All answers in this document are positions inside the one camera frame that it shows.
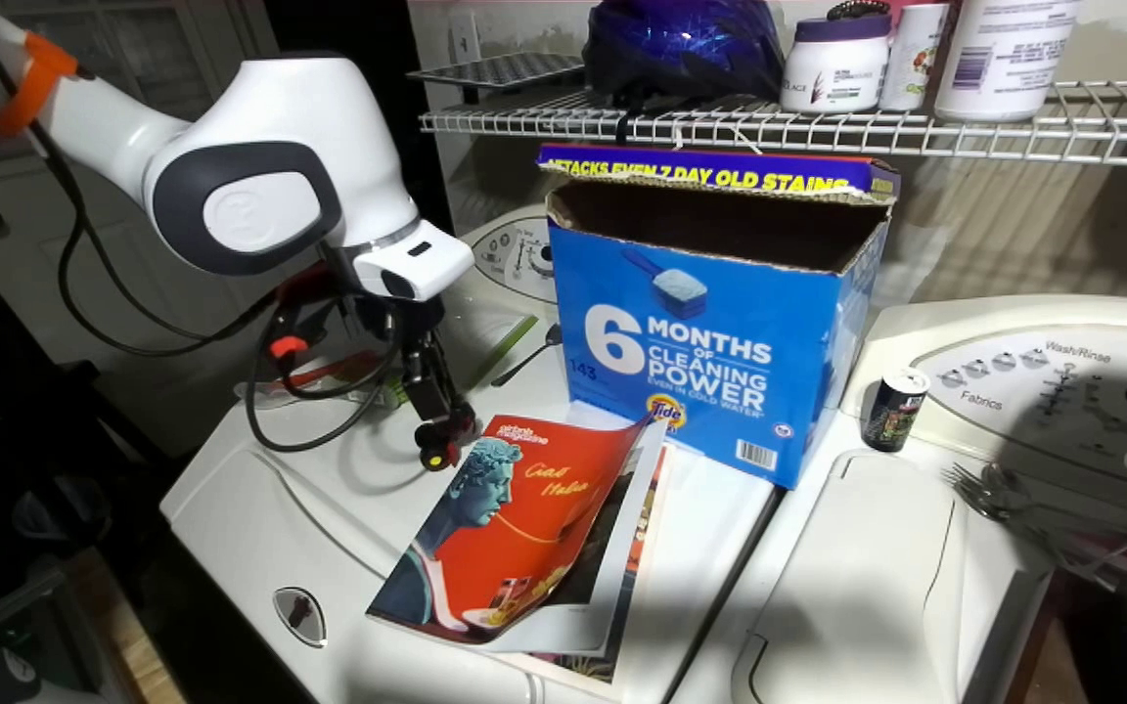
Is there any purple helmet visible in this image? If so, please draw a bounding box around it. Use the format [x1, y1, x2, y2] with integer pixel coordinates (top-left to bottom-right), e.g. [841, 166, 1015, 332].
[584, 0, 792, 108]

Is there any white dustpan with green edge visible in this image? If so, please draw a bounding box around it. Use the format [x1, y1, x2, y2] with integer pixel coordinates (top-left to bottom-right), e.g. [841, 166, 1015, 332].
[442, 299, 545, 397]

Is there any white jar with dark lid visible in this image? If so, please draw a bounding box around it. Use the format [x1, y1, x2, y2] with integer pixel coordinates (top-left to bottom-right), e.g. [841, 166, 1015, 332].
[780, 11, 897, 117]

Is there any white wire shelf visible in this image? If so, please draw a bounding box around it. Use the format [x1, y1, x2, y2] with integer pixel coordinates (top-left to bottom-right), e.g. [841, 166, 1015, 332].
[412, 49, 1127, 176]

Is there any slim white bottle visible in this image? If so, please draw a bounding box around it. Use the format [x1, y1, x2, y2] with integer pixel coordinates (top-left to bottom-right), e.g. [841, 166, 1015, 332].
[875, 0, 960, 117]

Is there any black spoon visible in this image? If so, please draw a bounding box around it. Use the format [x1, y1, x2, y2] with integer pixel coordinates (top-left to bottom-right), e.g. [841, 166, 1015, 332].
[510, 322, 567, 383]

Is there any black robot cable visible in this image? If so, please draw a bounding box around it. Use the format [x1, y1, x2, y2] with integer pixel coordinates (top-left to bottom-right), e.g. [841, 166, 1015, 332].
[49, 121, 398, 458]

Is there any white dryer machine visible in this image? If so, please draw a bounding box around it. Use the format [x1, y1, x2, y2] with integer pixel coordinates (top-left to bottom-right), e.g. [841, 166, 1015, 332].
[662, 289, 1127, 704]

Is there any blue detergent cardboard box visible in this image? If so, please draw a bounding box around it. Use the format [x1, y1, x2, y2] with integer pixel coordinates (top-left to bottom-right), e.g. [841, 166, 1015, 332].
[537, 142, 905, 492]

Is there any red blue magazine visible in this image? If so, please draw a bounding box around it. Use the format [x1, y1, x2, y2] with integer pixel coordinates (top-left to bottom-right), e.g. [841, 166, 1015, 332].
[365, 409, 677, 683]

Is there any large white tub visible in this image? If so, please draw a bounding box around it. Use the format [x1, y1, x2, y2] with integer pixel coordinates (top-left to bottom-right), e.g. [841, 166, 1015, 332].
[931, 0, 1085, 129]

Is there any small dark can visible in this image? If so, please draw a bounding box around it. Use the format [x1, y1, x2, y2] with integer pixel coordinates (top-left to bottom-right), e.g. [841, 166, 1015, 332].
[858, 362, 934, 458]

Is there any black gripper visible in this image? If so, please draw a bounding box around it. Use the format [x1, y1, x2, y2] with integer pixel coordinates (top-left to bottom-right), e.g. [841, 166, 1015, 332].
[357, 292, 482, 445]

